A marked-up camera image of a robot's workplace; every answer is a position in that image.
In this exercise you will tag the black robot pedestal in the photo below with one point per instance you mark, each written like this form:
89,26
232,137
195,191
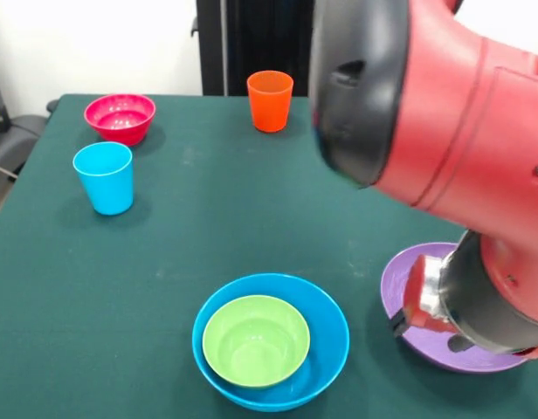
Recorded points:
251,43

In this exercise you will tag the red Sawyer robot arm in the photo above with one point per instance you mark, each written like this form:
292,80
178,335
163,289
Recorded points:
448,109

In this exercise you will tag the black equipment base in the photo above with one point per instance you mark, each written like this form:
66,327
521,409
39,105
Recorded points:
20,131

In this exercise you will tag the small pinkish red bowl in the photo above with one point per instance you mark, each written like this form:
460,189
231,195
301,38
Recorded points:
120,118

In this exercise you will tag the dark green tablecloth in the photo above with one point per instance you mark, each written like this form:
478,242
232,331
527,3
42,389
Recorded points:
77,314

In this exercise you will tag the blue cup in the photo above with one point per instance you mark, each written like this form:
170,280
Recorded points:
105,183

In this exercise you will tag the small green bowl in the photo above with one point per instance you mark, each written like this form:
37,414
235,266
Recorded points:
256,340

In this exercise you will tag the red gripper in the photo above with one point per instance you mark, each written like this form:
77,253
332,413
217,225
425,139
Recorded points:
415,292

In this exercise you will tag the large blue bowl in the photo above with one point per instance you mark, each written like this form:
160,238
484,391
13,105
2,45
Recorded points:
330,331

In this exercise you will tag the purple bowl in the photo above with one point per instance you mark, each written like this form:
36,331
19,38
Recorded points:
395,279

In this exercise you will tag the orange cup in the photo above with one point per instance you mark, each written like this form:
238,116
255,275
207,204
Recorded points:
269,105

